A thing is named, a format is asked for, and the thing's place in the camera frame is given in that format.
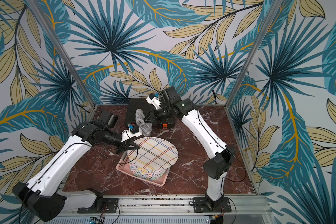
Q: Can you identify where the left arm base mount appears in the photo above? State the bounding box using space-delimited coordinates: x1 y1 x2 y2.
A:
77 197 119 214

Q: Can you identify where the plaid striped white plate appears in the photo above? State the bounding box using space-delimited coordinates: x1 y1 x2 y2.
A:
127 137 178 171

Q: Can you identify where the aluminium frame post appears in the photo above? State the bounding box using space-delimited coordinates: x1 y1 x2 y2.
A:
225 1 282 111
27 0 96 107

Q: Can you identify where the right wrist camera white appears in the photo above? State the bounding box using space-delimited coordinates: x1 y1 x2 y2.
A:
146 93 162 110

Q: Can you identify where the colourful squiggle pattern plate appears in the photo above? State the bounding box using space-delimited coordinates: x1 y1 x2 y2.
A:
129 163 167 181

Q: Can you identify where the right aluminium frame post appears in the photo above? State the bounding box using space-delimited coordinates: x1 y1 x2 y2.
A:
225 1 282 111

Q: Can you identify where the aluminium front rail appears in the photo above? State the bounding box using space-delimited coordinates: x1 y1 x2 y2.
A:
50 194 276 224

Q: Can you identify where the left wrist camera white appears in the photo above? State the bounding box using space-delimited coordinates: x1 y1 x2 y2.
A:
121 125 142 142

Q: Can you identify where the pink plastic basket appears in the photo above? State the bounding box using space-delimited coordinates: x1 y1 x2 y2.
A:
116 152 170 187

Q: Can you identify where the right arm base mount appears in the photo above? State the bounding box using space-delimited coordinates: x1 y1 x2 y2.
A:
189 197 232 213

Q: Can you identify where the grey dish cloth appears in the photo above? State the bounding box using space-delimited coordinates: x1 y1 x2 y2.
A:
135 109 152 137

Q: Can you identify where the left aluminium frame post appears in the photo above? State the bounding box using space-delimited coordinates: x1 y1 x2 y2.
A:
27 0 96 107

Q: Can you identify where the black tool case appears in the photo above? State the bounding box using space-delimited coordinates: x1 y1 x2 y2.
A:
125 97 176 130

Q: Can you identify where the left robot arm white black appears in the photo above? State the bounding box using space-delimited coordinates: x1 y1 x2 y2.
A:
13 111 142 222

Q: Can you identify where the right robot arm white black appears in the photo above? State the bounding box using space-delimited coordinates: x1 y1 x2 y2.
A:
144 87 235 212

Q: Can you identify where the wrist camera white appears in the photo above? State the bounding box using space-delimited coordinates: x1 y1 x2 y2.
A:
146 93 162 110
121 125 142 142

